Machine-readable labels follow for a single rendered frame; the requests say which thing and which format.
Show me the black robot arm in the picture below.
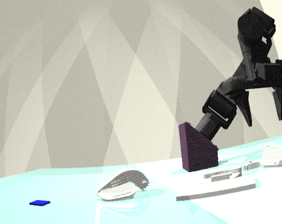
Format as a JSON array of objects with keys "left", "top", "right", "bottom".
[{"left": 195, "top": 7, "right": 282, "bottom": 142}]

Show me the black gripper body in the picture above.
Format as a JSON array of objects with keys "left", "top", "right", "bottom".
[{"left": 222, "top": 50, "right": 282, "bottom": 95}]

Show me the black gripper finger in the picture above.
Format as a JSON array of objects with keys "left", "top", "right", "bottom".
[
  {"left": 272, "top": 88, "right": 282, "bottom": 121},
  {"left": 229, "top": 91, "right": 252, "bottom": 127}
]

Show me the blue flat square plate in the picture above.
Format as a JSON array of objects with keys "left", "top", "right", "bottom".
[{"left": 29, "top": 200, "right": 51, "bottom": 206}]

